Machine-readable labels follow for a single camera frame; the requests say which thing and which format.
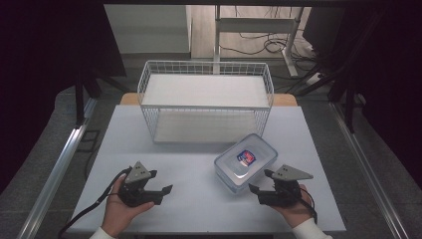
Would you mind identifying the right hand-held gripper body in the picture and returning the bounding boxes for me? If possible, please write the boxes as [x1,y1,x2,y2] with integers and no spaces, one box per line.
[272,163,315,208]

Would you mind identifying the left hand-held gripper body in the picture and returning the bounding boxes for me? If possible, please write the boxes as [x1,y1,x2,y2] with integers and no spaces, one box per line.
[117,160,150,208]

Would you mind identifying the clear plastic food container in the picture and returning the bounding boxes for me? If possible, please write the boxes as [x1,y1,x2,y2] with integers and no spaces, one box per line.
[213,132,279,194]

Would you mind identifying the white wire basket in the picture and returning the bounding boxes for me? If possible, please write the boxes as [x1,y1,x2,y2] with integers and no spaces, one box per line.
[136,60,276,144]

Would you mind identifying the person's right hand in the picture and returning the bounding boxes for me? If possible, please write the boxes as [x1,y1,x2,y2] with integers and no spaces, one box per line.
[270,183,317,229]

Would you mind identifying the person's left hand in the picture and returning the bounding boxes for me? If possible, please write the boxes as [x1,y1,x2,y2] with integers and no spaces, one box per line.
[101,174,156,239]

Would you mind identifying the white table cover sheet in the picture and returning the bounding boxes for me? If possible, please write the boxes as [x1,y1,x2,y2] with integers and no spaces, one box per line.
[67,104,347,234]

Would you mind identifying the white liner board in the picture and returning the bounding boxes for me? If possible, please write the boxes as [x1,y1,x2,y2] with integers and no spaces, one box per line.
[141,73,271,143]

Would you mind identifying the black metal stand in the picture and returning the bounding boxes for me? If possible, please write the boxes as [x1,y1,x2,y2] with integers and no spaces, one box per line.
[73,64,103,129]
[327,49,369,134]

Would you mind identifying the white power strip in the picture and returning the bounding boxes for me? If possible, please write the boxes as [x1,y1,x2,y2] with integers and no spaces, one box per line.
[305,72,324,87]

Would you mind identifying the white cabinet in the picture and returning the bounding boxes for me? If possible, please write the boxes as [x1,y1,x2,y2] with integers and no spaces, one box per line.
[104,3,193,55]

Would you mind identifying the dark curtain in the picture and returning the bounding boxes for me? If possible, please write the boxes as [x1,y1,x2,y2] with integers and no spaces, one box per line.
[303,6,422,190]
[0,0,127,195]

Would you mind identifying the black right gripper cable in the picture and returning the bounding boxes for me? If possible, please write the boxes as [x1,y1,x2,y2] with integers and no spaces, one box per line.
[298,187,318,225]

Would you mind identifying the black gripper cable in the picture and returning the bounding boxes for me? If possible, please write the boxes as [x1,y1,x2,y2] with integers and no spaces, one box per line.
[298,187,318,225]
[57,166,133,239]

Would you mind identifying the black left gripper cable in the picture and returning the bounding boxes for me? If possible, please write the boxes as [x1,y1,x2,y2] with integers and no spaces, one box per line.
[57,166,133,239]

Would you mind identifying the aluminium floor rail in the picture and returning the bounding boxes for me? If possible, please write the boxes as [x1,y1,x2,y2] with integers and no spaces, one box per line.
[328,102,412,239]
[17,97,98,239]

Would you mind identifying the black floor cables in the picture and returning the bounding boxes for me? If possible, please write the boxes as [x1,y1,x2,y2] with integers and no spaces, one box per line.
[219,5,321,69]

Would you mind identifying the white metal desk frame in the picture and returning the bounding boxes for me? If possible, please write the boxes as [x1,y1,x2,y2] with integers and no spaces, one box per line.
[213,4,306,78]

